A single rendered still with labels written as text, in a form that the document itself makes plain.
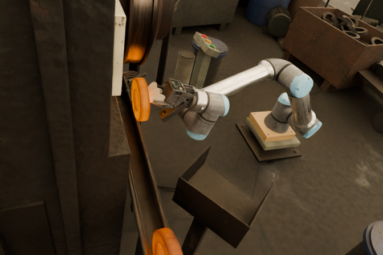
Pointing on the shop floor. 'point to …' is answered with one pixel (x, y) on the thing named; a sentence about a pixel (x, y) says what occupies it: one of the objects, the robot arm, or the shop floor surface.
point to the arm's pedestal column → (267, 155)
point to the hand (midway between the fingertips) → (141, 95)
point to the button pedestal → (202, 61)
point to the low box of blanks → (333, 45)
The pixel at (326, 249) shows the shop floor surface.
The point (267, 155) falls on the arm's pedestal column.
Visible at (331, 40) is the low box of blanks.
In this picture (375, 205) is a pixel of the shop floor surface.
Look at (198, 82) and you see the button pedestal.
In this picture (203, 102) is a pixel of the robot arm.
